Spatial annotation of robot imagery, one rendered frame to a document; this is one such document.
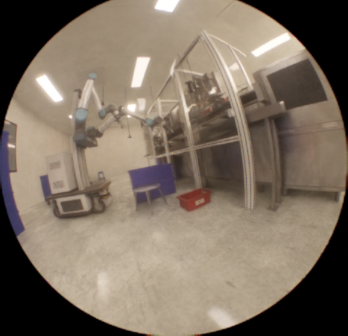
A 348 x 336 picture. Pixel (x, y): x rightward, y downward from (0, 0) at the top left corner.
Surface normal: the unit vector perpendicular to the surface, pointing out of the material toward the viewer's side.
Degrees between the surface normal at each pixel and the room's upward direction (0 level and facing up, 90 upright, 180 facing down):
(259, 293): 0
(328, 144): 90
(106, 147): 90
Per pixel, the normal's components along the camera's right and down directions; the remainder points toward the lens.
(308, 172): -0.90, 0.18
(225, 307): -0.18, -0.98
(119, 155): 0.40, -0.03
